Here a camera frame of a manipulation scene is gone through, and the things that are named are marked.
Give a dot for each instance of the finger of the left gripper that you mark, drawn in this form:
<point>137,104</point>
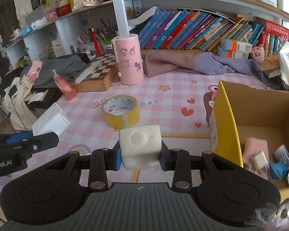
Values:
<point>18,137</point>

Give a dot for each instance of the wooden chess board box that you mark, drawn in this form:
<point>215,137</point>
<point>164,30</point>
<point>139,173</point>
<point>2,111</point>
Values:
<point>98,76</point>

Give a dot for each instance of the pink spray bottle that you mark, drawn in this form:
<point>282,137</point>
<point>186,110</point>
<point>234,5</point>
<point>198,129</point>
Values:
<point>64,86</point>

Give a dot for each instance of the grey clothing pile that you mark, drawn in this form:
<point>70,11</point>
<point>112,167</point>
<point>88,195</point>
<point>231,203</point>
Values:
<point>66,67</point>

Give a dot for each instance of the orange white box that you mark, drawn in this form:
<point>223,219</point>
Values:
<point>232,54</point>
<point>233,45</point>

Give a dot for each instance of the red book stack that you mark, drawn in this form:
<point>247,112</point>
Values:
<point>272,36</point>

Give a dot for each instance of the orange white box upper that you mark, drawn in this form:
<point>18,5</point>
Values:
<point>233,45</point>

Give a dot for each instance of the blue wrapper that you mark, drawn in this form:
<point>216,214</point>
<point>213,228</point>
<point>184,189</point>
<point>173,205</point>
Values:
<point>278,170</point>

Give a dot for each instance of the pink cylindrical container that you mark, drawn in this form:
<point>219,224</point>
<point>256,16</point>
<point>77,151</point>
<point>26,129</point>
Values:
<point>128,58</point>

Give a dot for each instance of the yellow tape roll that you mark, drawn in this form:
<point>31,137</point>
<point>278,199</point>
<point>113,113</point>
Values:
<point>121,111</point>

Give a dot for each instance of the white pen holder cup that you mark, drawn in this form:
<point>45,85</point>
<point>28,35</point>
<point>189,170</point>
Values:
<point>87,47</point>

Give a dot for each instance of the white charger plug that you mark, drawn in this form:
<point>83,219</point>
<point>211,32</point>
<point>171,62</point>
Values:
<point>259,161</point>

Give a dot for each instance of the white bookshelf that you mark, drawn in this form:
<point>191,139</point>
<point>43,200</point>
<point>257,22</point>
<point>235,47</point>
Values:
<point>72,25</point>

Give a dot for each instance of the pink purple cloth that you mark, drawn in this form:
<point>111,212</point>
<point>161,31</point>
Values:
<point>160,61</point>

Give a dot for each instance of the pink phone case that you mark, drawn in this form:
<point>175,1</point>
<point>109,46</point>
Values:
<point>34,71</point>

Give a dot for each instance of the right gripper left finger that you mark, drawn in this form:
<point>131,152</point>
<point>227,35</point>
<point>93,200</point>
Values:
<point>103,160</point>

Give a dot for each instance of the pink checkered tablecloth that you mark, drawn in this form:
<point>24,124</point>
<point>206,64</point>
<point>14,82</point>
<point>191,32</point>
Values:
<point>173,100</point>

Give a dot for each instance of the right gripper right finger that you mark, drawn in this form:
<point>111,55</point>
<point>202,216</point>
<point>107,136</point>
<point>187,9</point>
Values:
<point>178,161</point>

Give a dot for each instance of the pink sponge cloth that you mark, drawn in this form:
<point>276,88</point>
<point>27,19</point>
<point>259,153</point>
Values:
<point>253,146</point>

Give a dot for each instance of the orange white box lower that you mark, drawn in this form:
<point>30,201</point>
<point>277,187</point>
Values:
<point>232,54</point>

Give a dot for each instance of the yellow cardboard box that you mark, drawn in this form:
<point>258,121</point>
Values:
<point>242,112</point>

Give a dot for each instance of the white square block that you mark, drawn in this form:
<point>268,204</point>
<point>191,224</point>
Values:
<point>140,147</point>

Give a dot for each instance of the pink pig plush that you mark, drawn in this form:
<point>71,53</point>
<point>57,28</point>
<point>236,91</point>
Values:
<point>258,54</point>

